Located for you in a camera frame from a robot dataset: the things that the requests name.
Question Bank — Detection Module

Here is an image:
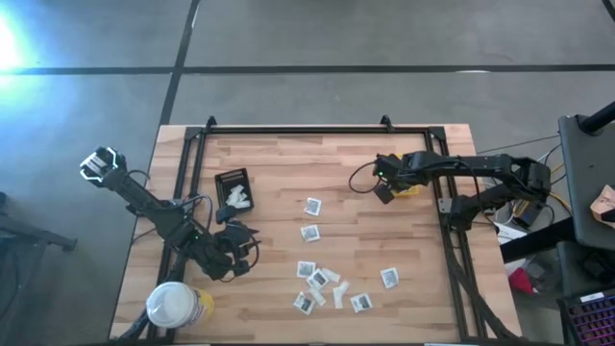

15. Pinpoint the brown paper bag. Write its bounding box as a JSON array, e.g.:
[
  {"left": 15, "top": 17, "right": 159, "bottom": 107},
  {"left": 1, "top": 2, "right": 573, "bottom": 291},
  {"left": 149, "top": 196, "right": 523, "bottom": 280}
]
[{"left": 589, "top": 184, "right": 615, "bottom": 230}]

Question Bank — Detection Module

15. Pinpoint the dark grey side table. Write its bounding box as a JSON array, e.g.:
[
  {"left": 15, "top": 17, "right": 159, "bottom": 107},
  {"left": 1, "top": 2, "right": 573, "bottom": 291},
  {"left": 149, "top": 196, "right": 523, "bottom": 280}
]
[{"left": 557, "top": 113, "right": 615, "bottom": 251}]

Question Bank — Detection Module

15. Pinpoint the black pole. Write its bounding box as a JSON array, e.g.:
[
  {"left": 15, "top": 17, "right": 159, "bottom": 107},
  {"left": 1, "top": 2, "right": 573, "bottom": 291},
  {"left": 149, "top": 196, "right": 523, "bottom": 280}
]
[{"left": 578, "top": 99, "right": 615, "bottom": 136}]

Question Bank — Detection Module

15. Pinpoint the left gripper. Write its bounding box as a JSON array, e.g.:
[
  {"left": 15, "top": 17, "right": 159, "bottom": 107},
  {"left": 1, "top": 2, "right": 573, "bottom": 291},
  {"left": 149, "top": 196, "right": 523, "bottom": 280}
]
[{"left": 204, "top": 223, "right": 263, "bottom": 283}]

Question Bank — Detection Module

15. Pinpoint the black metal table frame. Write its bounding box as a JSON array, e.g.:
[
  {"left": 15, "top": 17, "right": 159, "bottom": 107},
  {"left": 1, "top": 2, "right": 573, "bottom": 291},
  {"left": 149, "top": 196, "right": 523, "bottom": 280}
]
[{"left": 109, "top": 114, "right": 523, "bottom": 346}]

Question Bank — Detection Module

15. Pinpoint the yellow plastic basket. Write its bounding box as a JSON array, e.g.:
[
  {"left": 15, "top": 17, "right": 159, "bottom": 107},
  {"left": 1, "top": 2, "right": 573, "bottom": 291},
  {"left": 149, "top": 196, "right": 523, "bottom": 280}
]
[{"left": 379, "top": 153, "right": 421, "bottom": 199}]

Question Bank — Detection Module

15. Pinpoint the yellow canister with white lid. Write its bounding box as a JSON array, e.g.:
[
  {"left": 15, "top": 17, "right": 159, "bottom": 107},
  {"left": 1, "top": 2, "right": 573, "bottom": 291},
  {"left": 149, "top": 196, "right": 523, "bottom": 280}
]
[{"left": 145, "top": 281, "right": 215, "bottom": 331}]

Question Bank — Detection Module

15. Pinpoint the backlit black keyboard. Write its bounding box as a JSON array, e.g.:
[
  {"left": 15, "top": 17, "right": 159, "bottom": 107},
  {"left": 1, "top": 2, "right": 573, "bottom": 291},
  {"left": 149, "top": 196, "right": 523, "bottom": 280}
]
[{"left": 556, "top": 286, "right": 615, "bottom": 346}]

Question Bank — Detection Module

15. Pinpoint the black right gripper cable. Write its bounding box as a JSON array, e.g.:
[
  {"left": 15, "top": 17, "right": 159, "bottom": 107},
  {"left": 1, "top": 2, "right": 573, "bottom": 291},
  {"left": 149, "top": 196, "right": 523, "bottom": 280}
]
[{"left": 348, "top": 161, "right": 383, "bottom": 195}]

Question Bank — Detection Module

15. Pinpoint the red object on floor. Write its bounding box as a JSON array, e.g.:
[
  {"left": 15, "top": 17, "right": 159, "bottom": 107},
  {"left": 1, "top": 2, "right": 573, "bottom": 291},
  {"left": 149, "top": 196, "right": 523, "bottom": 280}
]
[{"left": 507, "top": 266, "right": 538, "bottom": 296}]

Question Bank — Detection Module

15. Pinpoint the black side table leg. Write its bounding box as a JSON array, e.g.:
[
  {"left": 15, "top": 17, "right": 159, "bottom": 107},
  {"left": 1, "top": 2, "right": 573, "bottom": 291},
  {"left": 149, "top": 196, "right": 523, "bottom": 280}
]
[{"left": 499, "top": 216, "right": 578, "bottom": 264}]

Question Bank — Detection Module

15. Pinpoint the grey floor cable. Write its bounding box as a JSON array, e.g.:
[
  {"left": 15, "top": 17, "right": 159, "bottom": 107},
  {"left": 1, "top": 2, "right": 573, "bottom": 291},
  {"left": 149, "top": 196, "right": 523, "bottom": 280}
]
[{"left": 475, "top": 134, "right": 561, "bottom": 155}]

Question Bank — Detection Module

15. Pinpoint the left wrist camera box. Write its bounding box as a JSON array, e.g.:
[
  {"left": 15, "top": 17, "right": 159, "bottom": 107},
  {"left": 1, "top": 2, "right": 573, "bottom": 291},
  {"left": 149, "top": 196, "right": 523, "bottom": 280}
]
[{"left": 215, "top": 205, "right": 237, "bottom": 225}]

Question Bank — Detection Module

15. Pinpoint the black floor stand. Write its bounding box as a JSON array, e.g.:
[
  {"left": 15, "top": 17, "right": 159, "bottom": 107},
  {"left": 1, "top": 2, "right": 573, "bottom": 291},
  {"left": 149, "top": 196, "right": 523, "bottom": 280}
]
[{"left": 0, "top": 190, "right": 78, "bottom": 254}]

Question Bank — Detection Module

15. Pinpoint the black plastic basket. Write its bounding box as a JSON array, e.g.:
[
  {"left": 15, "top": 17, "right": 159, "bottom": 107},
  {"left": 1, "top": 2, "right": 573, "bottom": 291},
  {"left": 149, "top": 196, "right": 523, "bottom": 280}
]
[{"left": 213, "top": 167, "right": 256, "bottom": 214}]

